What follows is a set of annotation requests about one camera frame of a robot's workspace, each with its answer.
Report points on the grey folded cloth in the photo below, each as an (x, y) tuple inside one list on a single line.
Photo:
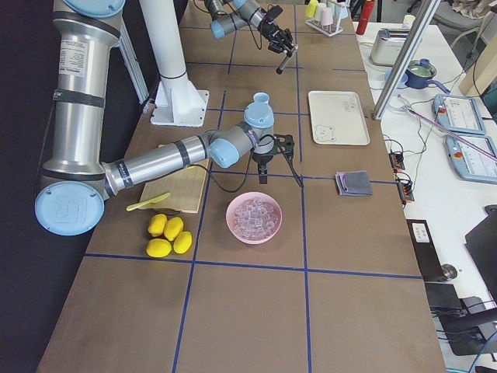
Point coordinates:
[(353, 184)]

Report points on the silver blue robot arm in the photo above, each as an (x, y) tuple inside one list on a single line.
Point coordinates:
[(74, 183), (229, 16)]

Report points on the wooden cutting board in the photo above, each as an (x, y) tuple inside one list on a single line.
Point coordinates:
[(178, 190)]

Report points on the light blue plastic cup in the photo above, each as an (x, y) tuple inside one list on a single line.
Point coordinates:
[(261, 97)]

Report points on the metal reacher grabber stick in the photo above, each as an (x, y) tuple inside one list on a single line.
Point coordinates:
[(408, 108)]

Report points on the aluminium frame post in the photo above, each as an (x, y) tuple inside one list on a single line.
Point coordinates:
[(423, 18)]

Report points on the yellow lemon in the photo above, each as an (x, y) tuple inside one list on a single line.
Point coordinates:
[(173, 227), (158, 248), (157, 224), (183, 242)]

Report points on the white wire cup rack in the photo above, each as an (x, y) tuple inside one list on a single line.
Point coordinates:
[(341, 11)]

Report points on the blue teach pendant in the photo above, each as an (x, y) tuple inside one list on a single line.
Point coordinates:
[(470, 164), (459, 114)]

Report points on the pink plastic cup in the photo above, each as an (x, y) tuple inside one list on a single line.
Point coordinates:
[(327, 17)]

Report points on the cream toaster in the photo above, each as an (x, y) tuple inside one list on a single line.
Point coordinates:
[(387, 46)]

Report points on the pink bowl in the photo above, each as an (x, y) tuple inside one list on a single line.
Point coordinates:
[(230, 214)]

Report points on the blue bowl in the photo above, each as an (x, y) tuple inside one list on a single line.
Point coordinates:
[(402, 84)]

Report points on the red bottle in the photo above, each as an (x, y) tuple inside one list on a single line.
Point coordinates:
[(367, 8)]

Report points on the yellow plastic cup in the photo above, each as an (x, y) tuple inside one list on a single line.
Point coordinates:
[(311, 9)]

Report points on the cream tray with bear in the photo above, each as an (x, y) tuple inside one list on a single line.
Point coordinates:
[(337, 118)]

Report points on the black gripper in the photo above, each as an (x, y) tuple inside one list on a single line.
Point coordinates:
[(262, 159), (269, 29)]

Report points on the blue saucepan with lid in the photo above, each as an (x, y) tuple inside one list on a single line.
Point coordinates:
[(421, 74)]

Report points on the white plastic cup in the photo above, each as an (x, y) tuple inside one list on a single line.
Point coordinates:
[(320, 7)]

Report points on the yellow green plastic knife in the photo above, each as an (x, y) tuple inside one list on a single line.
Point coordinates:
[(153, 200)]

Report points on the clear ice cubes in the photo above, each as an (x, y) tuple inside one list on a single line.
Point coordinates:
[(256, 219)]

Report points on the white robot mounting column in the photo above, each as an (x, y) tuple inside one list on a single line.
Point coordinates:
[(178, 102)]

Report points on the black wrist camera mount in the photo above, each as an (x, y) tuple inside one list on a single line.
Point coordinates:
[(273, 11), (284, 145)]

